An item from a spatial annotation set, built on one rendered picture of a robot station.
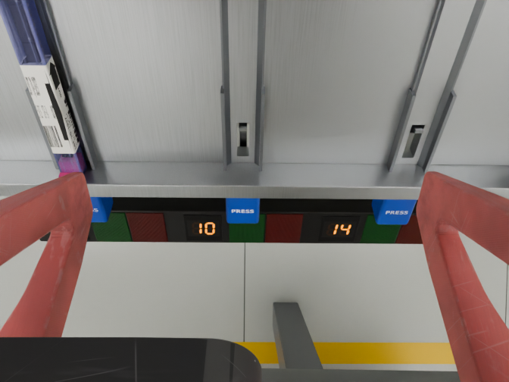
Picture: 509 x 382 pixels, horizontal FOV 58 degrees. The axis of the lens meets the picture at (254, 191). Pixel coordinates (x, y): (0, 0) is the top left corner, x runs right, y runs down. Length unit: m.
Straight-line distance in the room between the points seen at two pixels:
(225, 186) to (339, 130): 0.08
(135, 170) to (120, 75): 0.07
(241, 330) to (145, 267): 0.26
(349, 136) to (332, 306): 0.82
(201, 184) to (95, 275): 0.83
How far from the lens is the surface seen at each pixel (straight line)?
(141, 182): 0.30
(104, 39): 0.27
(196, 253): 1.05
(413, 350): 1.17
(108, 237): 0.40
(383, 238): 0.40
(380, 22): 0.26
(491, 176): 0.34
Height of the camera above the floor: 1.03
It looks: 87 degrees down
